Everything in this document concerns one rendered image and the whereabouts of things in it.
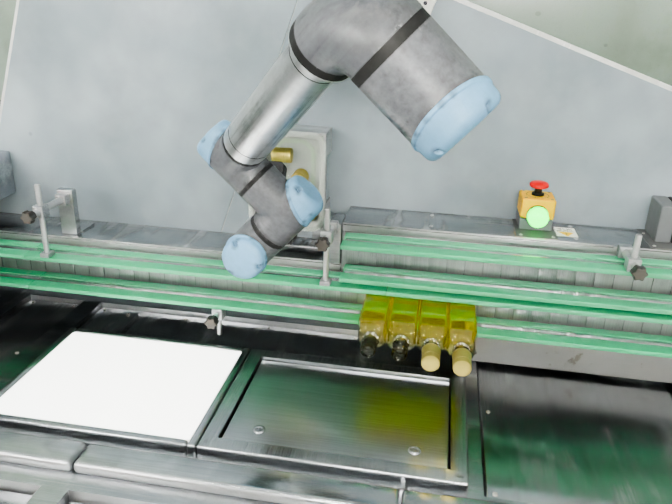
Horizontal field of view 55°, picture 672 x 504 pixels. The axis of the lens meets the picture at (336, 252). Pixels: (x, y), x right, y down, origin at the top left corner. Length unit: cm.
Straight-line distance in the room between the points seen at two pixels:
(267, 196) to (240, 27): 55
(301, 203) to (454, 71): 39
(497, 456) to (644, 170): 68
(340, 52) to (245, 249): 43
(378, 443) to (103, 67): 104
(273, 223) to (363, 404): 43
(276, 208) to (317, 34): 36
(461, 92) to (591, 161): 79
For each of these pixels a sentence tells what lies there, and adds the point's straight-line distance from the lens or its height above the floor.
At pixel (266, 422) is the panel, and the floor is 122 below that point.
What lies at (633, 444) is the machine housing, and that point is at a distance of 140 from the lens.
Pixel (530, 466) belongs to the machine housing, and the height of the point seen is 120.
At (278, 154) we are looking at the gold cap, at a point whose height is 80.
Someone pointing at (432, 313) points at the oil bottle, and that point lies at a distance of 131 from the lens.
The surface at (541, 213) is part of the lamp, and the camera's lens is 141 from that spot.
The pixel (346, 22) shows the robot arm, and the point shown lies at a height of 144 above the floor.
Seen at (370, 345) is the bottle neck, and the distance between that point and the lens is 121.
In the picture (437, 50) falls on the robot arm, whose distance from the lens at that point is 75.
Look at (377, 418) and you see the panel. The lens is 126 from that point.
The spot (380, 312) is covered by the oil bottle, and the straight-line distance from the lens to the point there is 130.
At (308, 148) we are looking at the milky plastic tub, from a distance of 148.
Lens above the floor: 218
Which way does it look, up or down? 66 degrees down
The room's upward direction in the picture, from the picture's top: 156 degrees counter-clockwise
